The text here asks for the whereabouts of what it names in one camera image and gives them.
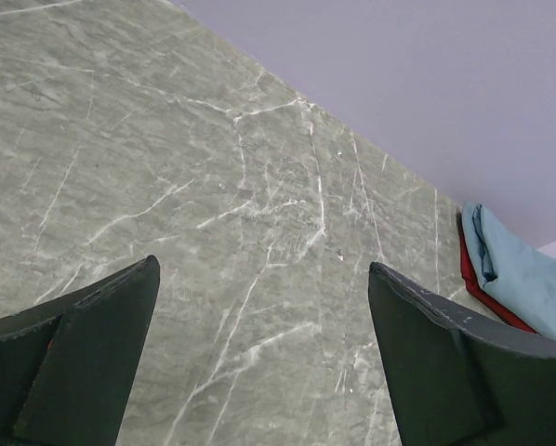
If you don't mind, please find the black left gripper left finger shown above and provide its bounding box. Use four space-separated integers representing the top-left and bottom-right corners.
0 256 160 445

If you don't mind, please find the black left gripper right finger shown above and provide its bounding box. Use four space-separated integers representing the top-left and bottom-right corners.
368 262 556 445

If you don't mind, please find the folded red t shirt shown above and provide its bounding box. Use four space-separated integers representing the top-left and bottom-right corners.
456 213 536 335

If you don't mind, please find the folded light blue t shirt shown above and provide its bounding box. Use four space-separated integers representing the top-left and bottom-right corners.
461 202 556 340

